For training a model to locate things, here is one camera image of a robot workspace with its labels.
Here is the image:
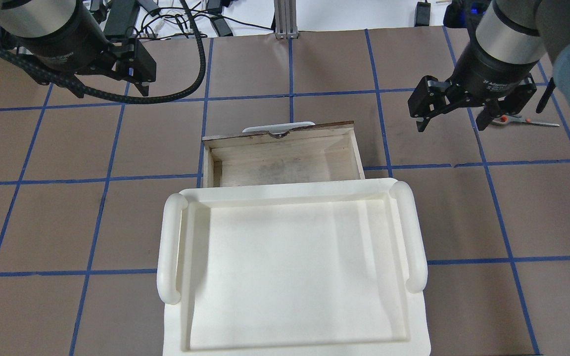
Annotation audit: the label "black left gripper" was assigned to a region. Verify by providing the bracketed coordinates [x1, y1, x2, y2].
[15, 10, 157, 97]

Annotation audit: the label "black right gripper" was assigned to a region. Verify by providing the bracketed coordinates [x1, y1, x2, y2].
[408, 47, 537, 133]

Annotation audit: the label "grey orange scissors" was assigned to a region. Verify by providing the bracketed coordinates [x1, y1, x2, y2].
[489, 115, 561, 128]

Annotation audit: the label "wooden drawer with white handle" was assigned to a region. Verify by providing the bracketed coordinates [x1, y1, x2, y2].
[201, 121, 365, 188]

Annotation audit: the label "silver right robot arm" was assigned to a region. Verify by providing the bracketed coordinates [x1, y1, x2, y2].
[408, 0, 570, 132]

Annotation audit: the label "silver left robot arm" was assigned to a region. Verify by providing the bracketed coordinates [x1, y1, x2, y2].
[0, 0, 156, 104]

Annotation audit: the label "white plastic tray box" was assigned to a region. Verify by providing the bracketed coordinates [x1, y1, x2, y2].
[157, 178, 431, 356]

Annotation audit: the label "aluminium frame post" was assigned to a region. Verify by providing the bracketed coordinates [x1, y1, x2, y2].
[273, 0, 299, 39]

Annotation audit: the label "black braided cable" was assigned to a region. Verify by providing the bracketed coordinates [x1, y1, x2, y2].
[0, 0, 207, 104]

